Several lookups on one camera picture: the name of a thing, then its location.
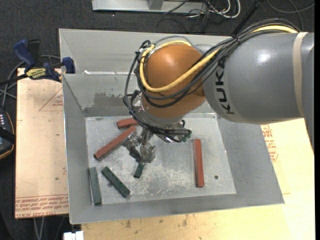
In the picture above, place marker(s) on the red-brown flat block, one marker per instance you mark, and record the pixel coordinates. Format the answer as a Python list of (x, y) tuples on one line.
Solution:
[(198, 164), (125, 123), (112, 144)]

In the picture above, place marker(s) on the dark green block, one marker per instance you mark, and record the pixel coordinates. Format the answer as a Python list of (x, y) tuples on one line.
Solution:
[(138, 171), (115, 181), (95, 186)]

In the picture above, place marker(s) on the brown cardboard board red print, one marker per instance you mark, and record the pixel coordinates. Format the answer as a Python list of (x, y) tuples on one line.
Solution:
[(40, 139)]

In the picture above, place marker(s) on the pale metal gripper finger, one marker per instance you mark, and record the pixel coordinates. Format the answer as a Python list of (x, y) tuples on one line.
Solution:
[(148, 154), (133, 152)]

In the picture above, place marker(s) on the grey metal bin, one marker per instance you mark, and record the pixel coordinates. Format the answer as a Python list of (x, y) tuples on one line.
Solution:
[(172, 174)]

